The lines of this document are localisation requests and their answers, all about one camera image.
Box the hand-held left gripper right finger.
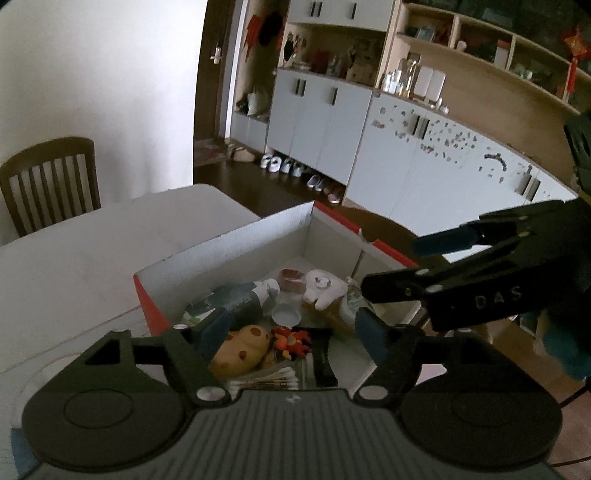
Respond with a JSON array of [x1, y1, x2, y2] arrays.
[[352, 307, 504, 409]]

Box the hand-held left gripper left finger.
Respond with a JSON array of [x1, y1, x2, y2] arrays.
[[81, 307, 232, 408]]

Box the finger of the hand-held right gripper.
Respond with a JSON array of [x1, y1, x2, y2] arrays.
[[360, 241, 523, 304], [412, 199, 579, 257]]

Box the white green tube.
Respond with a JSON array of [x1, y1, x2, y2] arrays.
[[182, 300, 218, 329]]

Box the yellow spotted plush toy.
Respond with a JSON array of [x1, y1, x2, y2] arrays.
[[209, 324, 271, 380]]

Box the black packet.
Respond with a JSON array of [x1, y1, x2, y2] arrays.
[[295, 328, 338, 388]]

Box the white plush toy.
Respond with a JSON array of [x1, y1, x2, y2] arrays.
[[302, 269, 348, 310]]

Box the round silver tin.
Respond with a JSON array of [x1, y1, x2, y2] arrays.
[[271, 305, 302, 326]]

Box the cotton swab packet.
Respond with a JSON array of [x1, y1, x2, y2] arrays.
[[228, 367, 298, 393]]

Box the red toy figure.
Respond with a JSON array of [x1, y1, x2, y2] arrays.
[[271, 325, 312, 361]]

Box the red cardboard shoe box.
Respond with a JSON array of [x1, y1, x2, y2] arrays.
[[133, 200, 430, 393]]

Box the pink packet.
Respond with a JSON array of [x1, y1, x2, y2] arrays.
[[278, 268, 308, 292]]

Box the person's right hand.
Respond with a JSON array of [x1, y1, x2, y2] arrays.
[[532, 305, 591, 381]]

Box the row of shoes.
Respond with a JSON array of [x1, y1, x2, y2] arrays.
[[260, 154, 348, 205]]

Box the beige slippers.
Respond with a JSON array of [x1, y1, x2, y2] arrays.
[[226, 143, 257, 162]]

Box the pale bag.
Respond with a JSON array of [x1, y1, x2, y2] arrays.
[[247, 90, 269, 116]]

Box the dark brown door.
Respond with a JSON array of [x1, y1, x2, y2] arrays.
[[194, 0, 250, 144]]

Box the red knot ornament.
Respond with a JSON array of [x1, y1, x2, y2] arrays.
[[563, 28, 583, 100]]

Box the brown wooden chair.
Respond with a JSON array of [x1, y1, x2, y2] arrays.
[[0, 137, 101, 238]]

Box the black hanging bag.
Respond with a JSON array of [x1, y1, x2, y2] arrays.
[[259, 11, 285, 48]]

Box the red hanging bag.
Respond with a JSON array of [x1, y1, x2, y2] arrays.
[[245, 16, 262, 62]]

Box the grey wall cabinet unit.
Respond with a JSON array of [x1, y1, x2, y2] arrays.
[[228, 0, 591, 241]]

